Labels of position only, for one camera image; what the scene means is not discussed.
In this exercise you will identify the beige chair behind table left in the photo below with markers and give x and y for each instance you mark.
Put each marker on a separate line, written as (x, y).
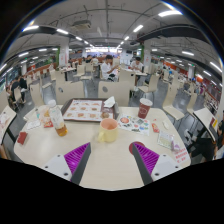
(66, 91)

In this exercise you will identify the white crumpled napkin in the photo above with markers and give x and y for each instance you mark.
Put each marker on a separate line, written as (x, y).
(110, 102)

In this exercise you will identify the colourful flyer on table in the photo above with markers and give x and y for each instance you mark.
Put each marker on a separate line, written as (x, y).
(134, 124)

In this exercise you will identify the red ketchup packet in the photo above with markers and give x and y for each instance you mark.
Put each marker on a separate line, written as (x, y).
(155, 128)

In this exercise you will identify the beige chair behind table right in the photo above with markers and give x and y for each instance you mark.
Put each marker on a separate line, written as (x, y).
(119, 90)

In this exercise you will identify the neighbouring table right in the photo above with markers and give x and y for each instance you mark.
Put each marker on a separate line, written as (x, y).
(209, 121)

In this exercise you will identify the red white table sticker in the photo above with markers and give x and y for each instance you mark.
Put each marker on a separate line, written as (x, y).
(181, 155)

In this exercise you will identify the yellow ceramic mug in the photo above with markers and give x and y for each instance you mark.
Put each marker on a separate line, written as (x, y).
(108, 130)

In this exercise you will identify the plastic bottle with amber drink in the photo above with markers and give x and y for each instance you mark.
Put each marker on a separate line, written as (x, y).
(57, 118)

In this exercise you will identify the white card on table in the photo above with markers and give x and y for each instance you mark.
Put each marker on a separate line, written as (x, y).
(33, 124)

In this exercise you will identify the white green receipt paper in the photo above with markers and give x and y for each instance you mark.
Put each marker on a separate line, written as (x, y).
(165, 139)

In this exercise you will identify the red round coaster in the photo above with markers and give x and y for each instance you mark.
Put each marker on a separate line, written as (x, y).
(131, 146)

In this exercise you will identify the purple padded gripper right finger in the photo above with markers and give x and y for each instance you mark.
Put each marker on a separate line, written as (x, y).
(153, 166)

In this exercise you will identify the seated person dark clothes left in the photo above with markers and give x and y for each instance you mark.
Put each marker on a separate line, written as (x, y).
(21, 84)

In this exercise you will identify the neighbouring table left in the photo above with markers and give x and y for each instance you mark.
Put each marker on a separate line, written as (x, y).
(6, 118)

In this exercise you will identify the brown food tray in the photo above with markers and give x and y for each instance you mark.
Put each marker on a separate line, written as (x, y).
(105, 112)

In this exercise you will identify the seated man white shirt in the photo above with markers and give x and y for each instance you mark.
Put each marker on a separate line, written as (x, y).
(107, 70)

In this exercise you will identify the neighbouring table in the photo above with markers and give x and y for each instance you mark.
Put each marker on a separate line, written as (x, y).
(209, 121)
(6, 118)

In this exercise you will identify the beige chair behind table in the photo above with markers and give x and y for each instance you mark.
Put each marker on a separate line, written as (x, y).
(66, 91)
(119, 90)

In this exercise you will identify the seated person white shirt far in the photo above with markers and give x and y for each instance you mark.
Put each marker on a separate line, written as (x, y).
(136, 65)

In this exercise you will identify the snack wrapper left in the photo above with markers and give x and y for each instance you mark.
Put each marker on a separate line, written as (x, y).
(44, 116)

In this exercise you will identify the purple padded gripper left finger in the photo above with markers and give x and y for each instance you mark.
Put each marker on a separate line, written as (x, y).
(70, 166)

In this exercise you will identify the small red box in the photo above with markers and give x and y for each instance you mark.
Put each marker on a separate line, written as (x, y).
(21, 138)

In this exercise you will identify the beige chair right aisle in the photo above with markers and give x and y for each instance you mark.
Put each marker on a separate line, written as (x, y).
(151, 87)

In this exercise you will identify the printed tray liner paper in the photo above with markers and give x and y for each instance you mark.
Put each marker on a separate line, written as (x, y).
(84, 110)

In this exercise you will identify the red paper cup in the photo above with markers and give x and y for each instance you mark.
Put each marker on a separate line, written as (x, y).
(144, 107)

